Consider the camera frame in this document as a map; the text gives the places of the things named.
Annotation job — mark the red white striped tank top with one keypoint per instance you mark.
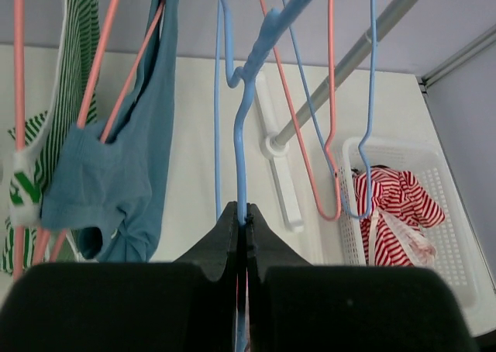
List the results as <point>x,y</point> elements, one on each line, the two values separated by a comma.
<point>400,209</point>

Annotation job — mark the white plastic mesh basket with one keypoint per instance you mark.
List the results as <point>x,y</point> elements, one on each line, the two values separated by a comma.
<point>457,258</point>

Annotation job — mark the green white striped tank top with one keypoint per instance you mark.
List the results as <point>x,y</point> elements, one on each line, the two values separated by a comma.
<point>45,133</point>

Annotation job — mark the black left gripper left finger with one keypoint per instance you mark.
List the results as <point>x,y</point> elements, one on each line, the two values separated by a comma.
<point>184,305</point>

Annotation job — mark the pink hanger with green top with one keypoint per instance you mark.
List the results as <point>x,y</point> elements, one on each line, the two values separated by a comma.
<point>19,79</point>

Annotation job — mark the aluminium frame post right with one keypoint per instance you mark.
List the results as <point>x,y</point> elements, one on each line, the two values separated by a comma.
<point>457,60</point>

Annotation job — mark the silver and white clothes rack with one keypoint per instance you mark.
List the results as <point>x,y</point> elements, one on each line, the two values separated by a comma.
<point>366,46</point>

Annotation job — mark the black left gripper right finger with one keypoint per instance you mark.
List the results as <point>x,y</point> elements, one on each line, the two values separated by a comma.
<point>298,306</point>

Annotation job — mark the pink hanger with red top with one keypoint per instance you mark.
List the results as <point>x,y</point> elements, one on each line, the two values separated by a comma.
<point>329,115</point>

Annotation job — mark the blue tank top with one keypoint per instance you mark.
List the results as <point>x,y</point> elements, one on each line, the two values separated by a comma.
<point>111,193</point>

